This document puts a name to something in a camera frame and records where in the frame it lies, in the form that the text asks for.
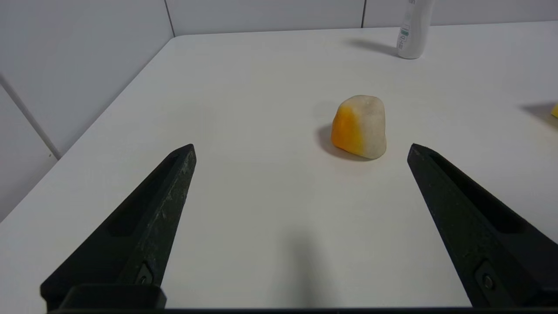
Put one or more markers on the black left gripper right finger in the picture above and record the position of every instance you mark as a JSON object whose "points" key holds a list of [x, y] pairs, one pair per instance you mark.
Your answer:
{"points": [[475, 235]]}

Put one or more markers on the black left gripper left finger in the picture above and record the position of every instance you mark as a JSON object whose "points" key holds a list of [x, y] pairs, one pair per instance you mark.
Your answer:
{"points": [[148, 231]]}

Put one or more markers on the multicolour puzzle cube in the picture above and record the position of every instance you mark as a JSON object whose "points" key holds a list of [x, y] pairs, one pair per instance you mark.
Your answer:
{"points": [[555, 111]]}

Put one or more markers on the orange and white stone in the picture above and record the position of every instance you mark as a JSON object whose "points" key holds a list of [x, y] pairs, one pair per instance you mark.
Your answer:
{"points": [[361, 127]]}

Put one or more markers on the white plastic bottle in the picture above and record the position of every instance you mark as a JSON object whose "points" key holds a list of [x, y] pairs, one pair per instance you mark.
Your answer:
{"points": [[413, 30]]}

